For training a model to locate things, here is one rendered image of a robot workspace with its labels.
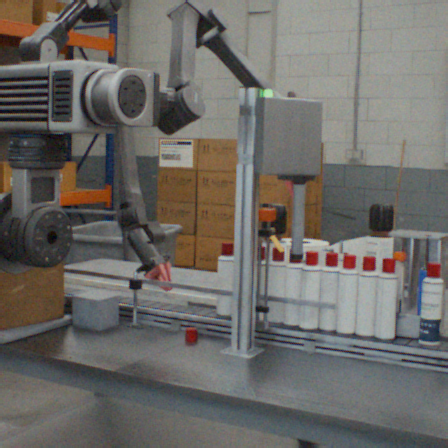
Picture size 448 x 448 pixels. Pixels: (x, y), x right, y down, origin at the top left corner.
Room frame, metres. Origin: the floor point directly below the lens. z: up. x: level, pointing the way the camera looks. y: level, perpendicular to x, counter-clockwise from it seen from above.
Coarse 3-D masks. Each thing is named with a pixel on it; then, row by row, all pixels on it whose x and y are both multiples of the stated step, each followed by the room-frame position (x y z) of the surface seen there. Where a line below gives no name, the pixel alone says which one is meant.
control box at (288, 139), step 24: (264, 96) 1.82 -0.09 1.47; (264, 120) 1.81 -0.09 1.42; (288, 120) 1.84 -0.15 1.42; (312, 120) 1.87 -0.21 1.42; (264, 144) 1.81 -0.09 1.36; (288, 144) 1.84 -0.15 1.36; (312, 144) 1.87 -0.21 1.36; (264, 168) 1.81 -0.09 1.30; (288, 168) 1.84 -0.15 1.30; (312, 168) 1.87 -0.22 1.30
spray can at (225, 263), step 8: (224, 248) 2.05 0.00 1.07; (232, 248) 2.05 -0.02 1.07; (224, 256) 2.05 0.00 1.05; (232, 256) 2.05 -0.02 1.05; (224, 264) 2.04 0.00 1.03; (232, 264) 2.04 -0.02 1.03; (224, 272) 2.04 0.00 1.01; (232, 272) 2.04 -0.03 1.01; (224, 280) 2.04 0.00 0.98; (224, 288) 2.04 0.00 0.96; (224, 296) 2.04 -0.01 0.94; (224, 304) 2.04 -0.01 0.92; (216, 312) 2.06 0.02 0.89; (224, 312) 2.04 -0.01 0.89
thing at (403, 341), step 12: (72, 288) 2.36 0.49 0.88; (120, 300) 2.21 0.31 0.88; (132, 300) 2.22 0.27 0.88; (144, 300) 2.22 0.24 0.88; (180, 312) 2.08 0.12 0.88; (192, 312) 2.08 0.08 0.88; (204, 312) 2.09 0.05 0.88; (276, 324) 1.96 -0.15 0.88; (348, 336) 1.85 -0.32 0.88; (396, 336) 1.86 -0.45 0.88; (432, 348) 1.75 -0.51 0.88; (444, 348) 1.75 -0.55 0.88
